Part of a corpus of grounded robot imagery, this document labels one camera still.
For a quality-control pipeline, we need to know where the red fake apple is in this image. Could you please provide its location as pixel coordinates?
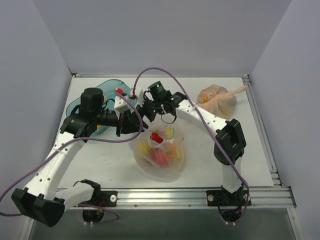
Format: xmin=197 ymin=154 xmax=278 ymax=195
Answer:
xmin=150 ymin=132 xmax=164 ymax=144
xmin=151 ymin=148 xmax=171 ymax=168

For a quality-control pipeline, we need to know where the yellow fake lemon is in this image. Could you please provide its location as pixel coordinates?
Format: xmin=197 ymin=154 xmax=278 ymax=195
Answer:
xmin=137 ymin=140 xmax=152 ymax=155

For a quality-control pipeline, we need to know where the clear printed plastic bag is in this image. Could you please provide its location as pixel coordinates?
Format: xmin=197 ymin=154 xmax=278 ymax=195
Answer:
xmin=129 ymin=123 xmax=185 ymax=182

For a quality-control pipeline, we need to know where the orange yellow fake mango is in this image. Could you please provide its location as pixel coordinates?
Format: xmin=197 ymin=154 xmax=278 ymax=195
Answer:
xmin=175 ymin=143 xmax=185 ymax=162

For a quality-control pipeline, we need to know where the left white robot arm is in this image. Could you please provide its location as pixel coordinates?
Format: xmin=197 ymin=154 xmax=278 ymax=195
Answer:
xmin=11 ymin=87 xmax=143 ymax=227

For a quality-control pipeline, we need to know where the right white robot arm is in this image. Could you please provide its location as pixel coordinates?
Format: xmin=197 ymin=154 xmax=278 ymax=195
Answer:
xmin=130 ymin=81 xmax=248 ymax=205

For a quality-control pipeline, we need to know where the orange tied plastic bag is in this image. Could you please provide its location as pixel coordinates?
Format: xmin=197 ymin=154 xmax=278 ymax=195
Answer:
xmin=196 ymin=84 xmax=247 ymax=120

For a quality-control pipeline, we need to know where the teal plastic fruit tray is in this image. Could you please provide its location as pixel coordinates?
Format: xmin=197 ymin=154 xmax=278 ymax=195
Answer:
xmin=65 ymin=78 xmax=131 ymax=138

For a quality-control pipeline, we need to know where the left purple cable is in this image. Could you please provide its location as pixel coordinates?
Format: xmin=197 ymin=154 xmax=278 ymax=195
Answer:
xmin=0 ymin=88 xmax=147 ymax=223

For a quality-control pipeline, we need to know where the purple cable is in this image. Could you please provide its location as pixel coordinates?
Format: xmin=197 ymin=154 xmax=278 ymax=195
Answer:
xmin=131 ymin=67 xmax=251 ymax=213
xmin=0 ymin=88 xmax=147 ymax=223

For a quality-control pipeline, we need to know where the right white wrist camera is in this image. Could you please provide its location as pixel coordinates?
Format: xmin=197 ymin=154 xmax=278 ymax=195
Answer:
xmin=129 ymin=87 xmax=145 ymax=107

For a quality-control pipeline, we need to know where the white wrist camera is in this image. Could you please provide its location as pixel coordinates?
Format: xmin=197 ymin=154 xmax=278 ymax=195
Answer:
xmin=114 ymin=88 xmax=130 ymax=119
xmin=129 ymin=87 xmax=145 ymax=107

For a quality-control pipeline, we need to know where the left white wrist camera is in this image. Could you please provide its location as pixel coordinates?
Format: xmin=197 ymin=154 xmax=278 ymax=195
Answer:
xmin=114 ymin=88 xmax=130 ymax=119

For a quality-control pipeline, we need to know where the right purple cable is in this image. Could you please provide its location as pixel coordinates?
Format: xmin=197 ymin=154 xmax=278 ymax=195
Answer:
xmin=131 ymin=67 xmax=251 ymax=213

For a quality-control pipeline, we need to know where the front aluminium rail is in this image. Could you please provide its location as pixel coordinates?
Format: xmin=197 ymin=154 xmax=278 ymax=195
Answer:
xmin=53 ymin=187 xmax=296 ymax=209

